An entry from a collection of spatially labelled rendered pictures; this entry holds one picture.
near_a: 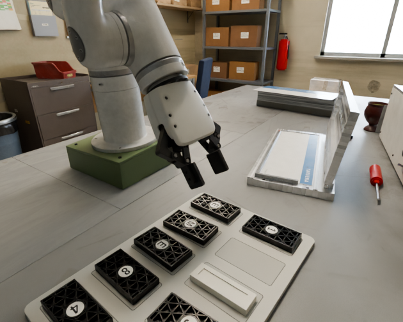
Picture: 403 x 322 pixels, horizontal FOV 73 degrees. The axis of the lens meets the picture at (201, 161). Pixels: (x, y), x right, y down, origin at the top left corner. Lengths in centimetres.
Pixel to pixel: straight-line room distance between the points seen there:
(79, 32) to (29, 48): 297
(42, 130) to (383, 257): 271
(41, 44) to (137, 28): 302
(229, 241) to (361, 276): 22
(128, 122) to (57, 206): 26
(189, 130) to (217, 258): 22
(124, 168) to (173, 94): 31
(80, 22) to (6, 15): 289
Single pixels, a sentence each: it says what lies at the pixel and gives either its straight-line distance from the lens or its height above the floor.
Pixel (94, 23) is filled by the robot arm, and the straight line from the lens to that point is 42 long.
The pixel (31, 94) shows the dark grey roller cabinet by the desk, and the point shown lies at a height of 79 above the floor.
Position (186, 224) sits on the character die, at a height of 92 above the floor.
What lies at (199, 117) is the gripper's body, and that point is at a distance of 46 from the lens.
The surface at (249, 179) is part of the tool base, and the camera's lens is 72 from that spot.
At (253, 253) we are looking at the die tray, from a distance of 51.
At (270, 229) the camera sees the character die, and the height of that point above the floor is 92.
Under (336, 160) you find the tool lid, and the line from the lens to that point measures 67.
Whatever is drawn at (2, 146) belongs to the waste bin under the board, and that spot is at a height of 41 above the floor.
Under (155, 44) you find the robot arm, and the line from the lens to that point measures 45.
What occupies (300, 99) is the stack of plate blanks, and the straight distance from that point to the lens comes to 148.
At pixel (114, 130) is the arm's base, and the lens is 76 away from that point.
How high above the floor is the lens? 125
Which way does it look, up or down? 25 degrees down
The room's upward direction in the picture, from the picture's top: straight up
